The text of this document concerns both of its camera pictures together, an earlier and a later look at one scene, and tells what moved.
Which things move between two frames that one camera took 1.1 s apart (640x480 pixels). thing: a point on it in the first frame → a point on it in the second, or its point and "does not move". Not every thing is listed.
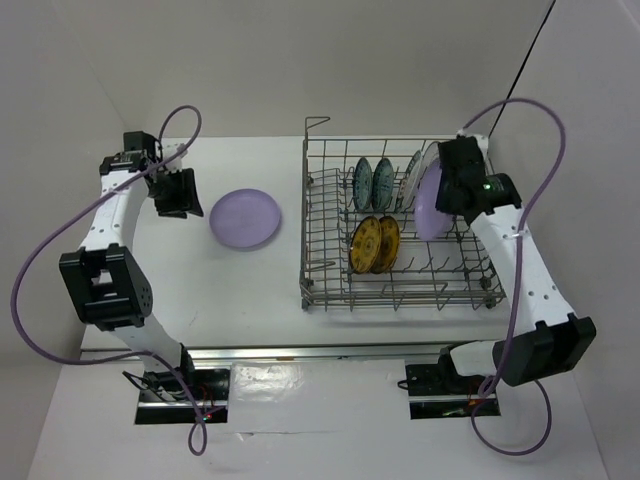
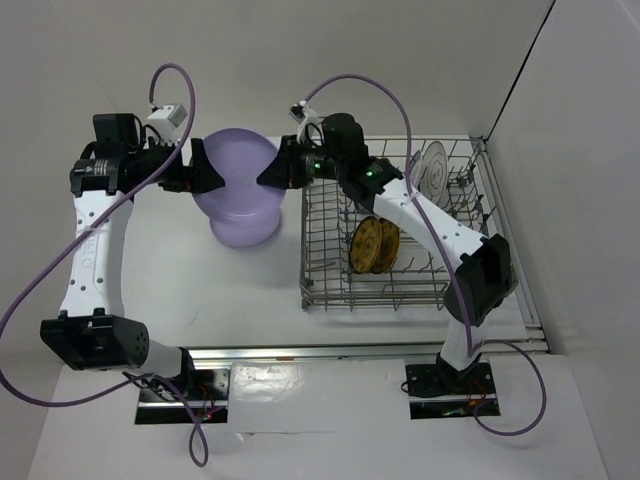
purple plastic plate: x=246 y=218 does not move
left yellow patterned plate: x=365 y=245 does not move
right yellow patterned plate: x=390 y=242 does not move
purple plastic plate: x=431 y=222 → x=240 y=155
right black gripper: x=441 y=202 → x=285 y=171
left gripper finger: x=191 y=199 → x=204 y=176
